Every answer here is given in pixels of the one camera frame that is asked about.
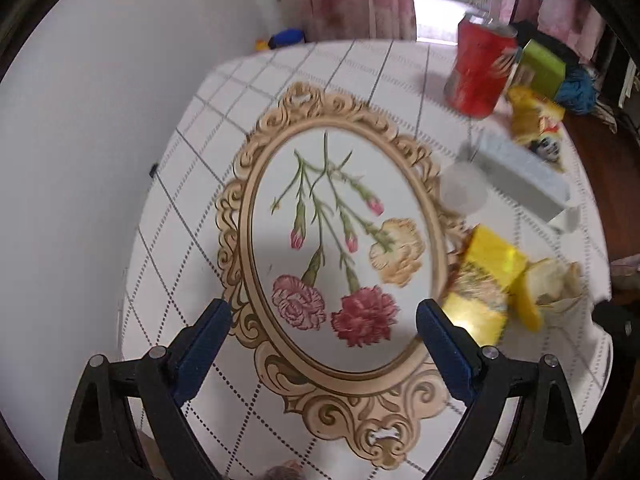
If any green tissue box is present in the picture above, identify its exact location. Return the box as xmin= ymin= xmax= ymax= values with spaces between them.
xmin=512 ymin=40 xmax=566 ymax=100

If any yellow snack bag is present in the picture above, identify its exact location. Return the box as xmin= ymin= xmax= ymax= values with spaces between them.
xmin=506 ymin=86 xmax=564 ymax=171

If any yellow wrapper with bread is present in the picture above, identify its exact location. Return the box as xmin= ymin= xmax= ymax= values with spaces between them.
xmin=442 ymin=224 xmax=584 ymax=347

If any blue yellow toy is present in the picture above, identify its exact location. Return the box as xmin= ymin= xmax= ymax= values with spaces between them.
xmin=255 ymin=28 xmax=306 ymax=52

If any grey white long box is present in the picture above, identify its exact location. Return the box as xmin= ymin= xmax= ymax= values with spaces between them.
xmin=470 ymin=132 xmax=580 ymax=233

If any red cola can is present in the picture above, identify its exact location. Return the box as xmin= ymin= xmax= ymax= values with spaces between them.
xmin=444 ymin=12 xmax=518 ymax=119

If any floral white tablecloth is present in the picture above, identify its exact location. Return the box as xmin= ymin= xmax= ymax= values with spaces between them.
xmin=122 ymin=41 xmax=612 ymax=479

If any blue clothes pile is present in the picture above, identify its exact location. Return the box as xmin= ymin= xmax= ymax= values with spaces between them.
xmin=511 ymin=21 xmax=597 ymax=115

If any hanging clothes rack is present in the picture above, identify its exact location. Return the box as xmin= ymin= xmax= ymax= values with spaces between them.
xmin=489 ymin=0 xmax=608 ymax=65

